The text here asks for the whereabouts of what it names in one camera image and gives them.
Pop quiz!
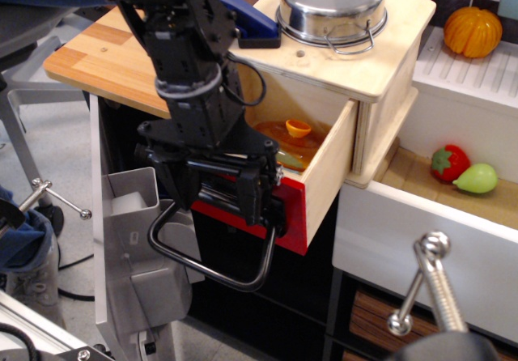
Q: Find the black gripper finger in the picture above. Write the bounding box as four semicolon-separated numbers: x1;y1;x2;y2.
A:
236;167;283;227
151;156;202;210

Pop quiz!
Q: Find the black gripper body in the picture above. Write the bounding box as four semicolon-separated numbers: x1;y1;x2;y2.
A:
138;120;283;187

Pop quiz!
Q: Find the red-fronted wooden drawer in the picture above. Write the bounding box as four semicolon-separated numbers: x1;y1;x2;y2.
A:
189;63;359;257

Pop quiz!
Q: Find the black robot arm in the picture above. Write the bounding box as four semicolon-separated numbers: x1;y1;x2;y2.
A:
107;0;285;227

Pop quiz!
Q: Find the plywood box cabinet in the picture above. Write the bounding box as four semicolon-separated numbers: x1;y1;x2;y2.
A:
231;0;436;187

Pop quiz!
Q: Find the orange transparent pot lid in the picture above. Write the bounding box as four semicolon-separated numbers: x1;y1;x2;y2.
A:
254;119;326;172

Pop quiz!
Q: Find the blue bar clamp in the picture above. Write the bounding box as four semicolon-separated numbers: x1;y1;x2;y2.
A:
219;0;282;49

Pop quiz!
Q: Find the wooden table board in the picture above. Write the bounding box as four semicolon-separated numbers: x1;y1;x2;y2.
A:
44;8;170;118

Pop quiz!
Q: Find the silver clamp screw left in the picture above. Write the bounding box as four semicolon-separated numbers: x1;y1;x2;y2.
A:
18;178;92;220

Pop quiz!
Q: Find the silver clamp screw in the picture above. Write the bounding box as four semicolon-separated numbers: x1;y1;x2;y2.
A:
387;231;469;337
18;178;92;220

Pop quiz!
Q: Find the blue jeans leg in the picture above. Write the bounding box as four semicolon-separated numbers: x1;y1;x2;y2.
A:
1;210;53;273

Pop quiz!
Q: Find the silver clamp screw right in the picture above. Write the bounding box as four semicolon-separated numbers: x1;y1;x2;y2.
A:
387;231;469;337

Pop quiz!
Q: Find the stainless steel pot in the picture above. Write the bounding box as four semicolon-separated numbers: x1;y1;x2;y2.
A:
276;0;388;56

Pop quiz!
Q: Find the red plastic strawberry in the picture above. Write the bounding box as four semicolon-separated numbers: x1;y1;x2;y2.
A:
431;144;471;183

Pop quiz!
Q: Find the green plastic pear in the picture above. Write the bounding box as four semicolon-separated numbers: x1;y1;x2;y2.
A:
453;163;499;194

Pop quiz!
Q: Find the white toy sink unit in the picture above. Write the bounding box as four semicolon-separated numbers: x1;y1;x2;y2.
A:
333;28;517;342

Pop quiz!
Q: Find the orange plastic pumpkin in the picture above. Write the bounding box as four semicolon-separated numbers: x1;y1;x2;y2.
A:
444;6;503;58

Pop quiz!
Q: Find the black metal drawer handle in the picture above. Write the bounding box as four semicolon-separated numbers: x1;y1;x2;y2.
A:
147;202;278;294

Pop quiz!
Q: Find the grey metal bracket stand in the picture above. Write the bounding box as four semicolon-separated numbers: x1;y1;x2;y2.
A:
94;168;204;360

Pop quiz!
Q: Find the black floor cable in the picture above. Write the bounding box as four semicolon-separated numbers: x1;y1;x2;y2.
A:
56;243;96;302

